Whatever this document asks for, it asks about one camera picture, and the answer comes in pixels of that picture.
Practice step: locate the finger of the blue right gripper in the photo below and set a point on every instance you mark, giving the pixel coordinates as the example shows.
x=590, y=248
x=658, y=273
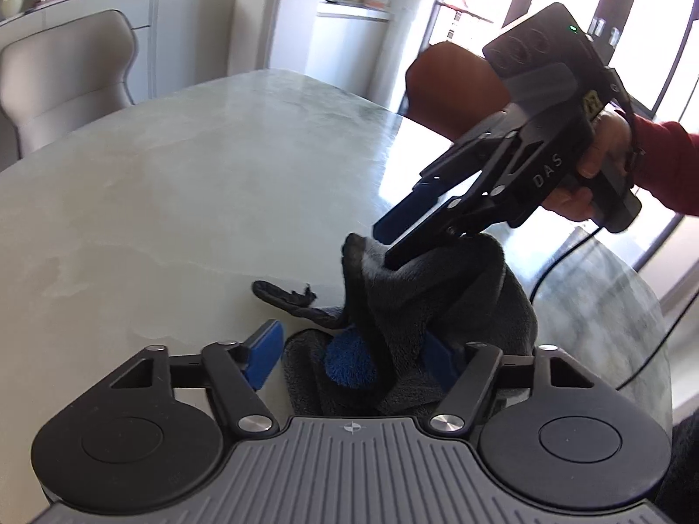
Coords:
x=420, y=240
x=406, y=213

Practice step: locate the blue and grey microfiber towel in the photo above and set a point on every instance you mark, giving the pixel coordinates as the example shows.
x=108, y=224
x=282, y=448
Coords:
x=365, y=358

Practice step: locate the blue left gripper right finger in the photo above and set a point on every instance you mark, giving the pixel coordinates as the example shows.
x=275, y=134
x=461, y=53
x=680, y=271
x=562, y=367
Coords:
x=439, y=362

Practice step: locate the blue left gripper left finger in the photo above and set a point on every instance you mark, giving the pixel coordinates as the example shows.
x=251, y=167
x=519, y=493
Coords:
x=260, y=353

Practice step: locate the red sleeved right forearm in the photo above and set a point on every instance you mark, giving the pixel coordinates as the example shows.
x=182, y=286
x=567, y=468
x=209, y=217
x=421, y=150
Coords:
x=669, y=169

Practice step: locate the white sideboard cabinet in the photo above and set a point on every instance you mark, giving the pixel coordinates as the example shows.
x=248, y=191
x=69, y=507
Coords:
x=137, y=12

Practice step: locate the right hand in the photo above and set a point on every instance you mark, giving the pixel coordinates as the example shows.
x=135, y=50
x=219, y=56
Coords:
x=612, y=142

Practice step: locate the brown leather chair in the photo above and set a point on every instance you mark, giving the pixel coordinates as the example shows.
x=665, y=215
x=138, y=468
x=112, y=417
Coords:
x=450, y=90

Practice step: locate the grey upholstered chair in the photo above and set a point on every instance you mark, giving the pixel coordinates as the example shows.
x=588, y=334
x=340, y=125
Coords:
x=63, y=78

